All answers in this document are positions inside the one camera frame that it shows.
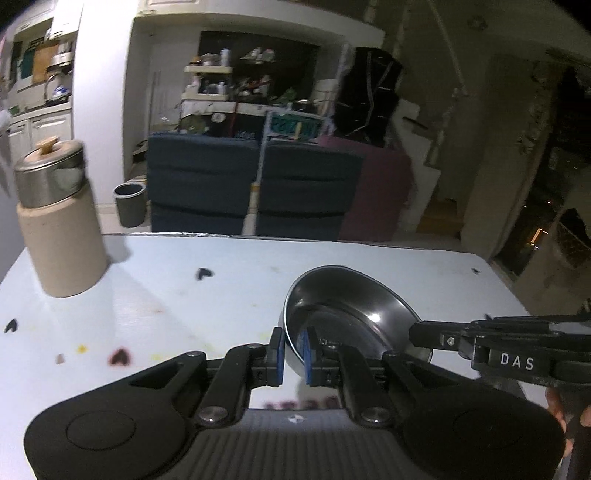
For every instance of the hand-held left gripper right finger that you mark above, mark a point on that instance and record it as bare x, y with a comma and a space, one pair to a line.
308, 357

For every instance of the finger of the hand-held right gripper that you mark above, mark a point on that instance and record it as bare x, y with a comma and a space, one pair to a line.
438, 337

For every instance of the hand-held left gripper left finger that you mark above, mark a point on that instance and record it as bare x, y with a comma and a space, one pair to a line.
277, 357

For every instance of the small round steel bowl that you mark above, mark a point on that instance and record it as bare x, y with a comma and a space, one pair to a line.
351, 300

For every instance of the person's right hand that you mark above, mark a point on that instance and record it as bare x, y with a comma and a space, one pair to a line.
556, 401

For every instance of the white staircase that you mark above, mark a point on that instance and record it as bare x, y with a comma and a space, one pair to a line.
431, 184

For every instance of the purple chair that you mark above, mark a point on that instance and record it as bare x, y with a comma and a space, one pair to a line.
378, 194

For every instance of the dark blue chair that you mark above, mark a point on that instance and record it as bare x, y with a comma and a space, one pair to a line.
203, 184
309, 194

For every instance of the white mop pole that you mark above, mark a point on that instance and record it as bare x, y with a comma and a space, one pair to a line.
255, 189

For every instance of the grey trash bin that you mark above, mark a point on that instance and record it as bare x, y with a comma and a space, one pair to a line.
130, 205

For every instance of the teal sign box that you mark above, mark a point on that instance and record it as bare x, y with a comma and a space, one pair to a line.
295, 127

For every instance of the beige jug with steel lid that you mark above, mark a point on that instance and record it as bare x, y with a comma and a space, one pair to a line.
64, 230

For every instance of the black vest with white trim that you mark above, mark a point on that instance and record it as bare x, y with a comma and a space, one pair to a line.
369, 97

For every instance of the green plant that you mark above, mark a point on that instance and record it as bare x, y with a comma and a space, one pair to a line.
287, 98

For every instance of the black cluttered shelf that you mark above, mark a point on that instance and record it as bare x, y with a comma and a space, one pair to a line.
256, 78

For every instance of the stair railing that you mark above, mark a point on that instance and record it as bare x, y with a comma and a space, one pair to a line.
450, 55

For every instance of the white shelf cart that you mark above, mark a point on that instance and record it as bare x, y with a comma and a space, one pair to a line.
207, 83

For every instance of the white kitchen lower cabinets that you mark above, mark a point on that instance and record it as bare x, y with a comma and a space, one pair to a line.
41, 134

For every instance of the white kitchen cabinets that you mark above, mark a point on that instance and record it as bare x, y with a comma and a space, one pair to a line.
41, 134
51, 18

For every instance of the white kitchen upper cabinets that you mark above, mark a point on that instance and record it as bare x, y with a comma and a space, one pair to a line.
51, 18

